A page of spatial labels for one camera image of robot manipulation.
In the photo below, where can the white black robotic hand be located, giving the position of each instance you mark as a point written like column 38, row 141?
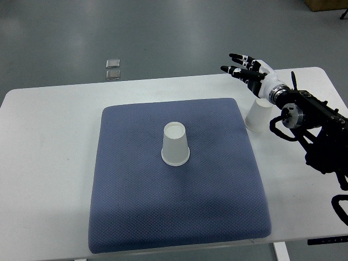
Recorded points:
column 259, row 77

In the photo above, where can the white paper cup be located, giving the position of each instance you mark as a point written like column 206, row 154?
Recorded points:
column 175, row 150
column 258, row 117

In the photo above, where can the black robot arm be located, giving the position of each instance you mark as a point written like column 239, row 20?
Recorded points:
column 320, row 130

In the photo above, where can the brown cardboard box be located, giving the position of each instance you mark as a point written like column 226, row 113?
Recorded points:
column 326, row 5

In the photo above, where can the black tripod leg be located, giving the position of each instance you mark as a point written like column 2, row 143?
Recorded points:
column 344, row 14

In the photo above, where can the upper metal floor plate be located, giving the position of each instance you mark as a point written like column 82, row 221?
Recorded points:
column 112, row 63

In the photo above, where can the metal floor plate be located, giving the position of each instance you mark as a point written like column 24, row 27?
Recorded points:
column 112, row 63
column 113, row 74

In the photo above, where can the lower metal floor plate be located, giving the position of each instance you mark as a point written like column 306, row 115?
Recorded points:
column 113, row 74

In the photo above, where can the blue fabric cushion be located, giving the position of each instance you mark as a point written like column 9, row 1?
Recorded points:
column 138, row 201

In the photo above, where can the white table leg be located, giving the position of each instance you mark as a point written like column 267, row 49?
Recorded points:
column 281, row 251

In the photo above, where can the black table control panel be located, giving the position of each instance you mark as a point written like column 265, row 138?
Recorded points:
column 328, row 240

